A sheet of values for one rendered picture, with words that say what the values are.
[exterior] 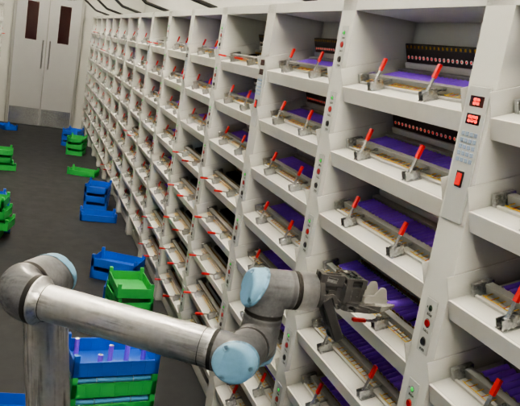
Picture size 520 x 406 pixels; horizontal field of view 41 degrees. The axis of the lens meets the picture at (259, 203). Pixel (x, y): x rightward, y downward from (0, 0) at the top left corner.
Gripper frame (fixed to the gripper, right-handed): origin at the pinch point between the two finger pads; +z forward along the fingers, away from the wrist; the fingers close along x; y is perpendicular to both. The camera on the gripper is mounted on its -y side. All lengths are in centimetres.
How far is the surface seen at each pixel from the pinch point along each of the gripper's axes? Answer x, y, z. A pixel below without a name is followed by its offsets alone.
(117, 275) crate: 245, -83, -25
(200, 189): 187, -15, -1
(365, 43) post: 46, 63, 1
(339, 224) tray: 32.2, 11.6, -0.7
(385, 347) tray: -5.0, -8.6, -0.6
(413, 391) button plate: -20.1, -11.8, -1.1
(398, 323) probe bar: -1.5, -3.6, 3.6
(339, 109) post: 46, 43, -2
